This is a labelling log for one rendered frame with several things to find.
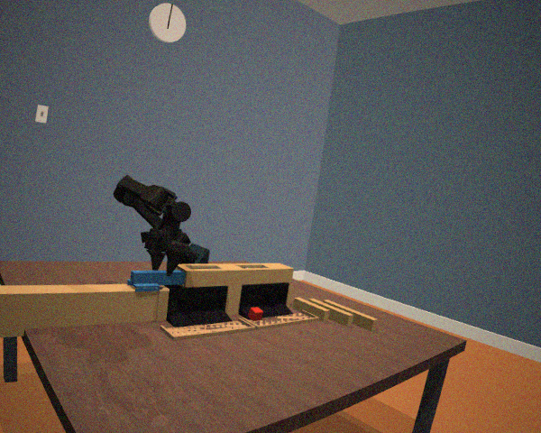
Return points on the red cube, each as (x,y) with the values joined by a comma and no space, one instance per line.
(255,314)

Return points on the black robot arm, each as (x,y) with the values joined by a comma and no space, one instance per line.
(148,201)

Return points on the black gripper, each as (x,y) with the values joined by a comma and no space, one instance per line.
(176,249)

